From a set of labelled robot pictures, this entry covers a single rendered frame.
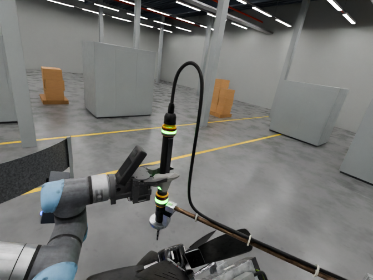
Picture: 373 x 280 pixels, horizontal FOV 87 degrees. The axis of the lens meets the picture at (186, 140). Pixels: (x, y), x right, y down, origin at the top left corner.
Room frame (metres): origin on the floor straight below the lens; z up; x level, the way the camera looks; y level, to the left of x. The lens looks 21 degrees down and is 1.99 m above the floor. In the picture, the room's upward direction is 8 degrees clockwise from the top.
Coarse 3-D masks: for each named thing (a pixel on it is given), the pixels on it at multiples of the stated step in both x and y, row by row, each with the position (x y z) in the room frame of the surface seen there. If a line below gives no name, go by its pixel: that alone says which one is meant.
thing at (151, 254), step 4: (148, 252) 0.82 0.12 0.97; (152, 252) 0.78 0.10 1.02; (156, 252) 0.75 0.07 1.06; (144, 256) 0.80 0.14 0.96; (148, 256) 0.76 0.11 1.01; (152, 256) 0.74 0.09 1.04; (156, 256) 0.71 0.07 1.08; (140, 260) 0.78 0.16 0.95; (144, 260) 0.74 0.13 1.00; (148, 260) 0.72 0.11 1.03; (152, 260) 0.70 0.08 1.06; (156, 260) 0.69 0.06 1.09; (140, 264) 0.73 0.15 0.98; (144, 264) 0.71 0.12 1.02
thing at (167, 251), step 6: (174, 246) 0.67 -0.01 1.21; (180, 246) 0.63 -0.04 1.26; (162, 252) 0.60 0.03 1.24; (168, 252) 0.60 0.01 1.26; (174, 252) 0.60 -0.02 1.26; (180, 252) 0.61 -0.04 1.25; (162, 258) 0.59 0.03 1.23; (174, 258) 0.59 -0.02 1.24; (180, 258) 0.59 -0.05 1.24; (180, 264) 0.58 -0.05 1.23; (186, 270) 0.59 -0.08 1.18; (192, 270) 0.59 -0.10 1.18; (192, 276) 0.56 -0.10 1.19
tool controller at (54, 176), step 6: (54, 174) 1.03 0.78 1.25; (60, 174) 1.05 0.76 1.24; (66, 174) 1.07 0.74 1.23; (48, 180) 0.98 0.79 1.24; (54, 180) 0.97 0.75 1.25; (42, 216) 0.82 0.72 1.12; (48, 216) 0.83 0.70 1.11; (42, 222) 0.81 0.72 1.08; (48, 222) 0.83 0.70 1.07; (54, 222) 0.84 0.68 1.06
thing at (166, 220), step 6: (174, 204) 0.54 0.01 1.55; (168, 210) 0.53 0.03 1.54; (174, 210) 0.53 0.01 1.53; (168, 216) 0.52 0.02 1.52; (150, 222) 0.54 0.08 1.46; (156, 222) 0.54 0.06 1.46; (162, 222) 0.53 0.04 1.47; (168, 222) 0.54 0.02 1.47; (156, 228) 0.52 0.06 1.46; (162, 228) 0.52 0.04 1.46
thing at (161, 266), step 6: (156, 264) 0.47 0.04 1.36; (162, 264) 0.48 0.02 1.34; (168, 264) 0.50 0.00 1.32; (174, 264) 0.53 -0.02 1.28; (144, 270) 0.42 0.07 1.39; (150, 270) 0.42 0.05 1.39; (156, 270) 0.43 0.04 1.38; (162, 270) 0.44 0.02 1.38; (168, 270) 0.45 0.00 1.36; (174, 270) 0.47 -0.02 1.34; (180, 270) 0.51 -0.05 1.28; (138, 276) 0.38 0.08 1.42; (144, 276) 0.38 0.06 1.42; (150, 276) 0.39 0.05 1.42; (156, 276) 0.39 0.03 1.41; (162, 276) 0.40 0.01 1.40; (168, 276) 0.41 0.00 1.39; (174, 276) 0.42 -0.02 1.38; (180, 276) 0.44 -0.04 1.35; (186, 276) 0.48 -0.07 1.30
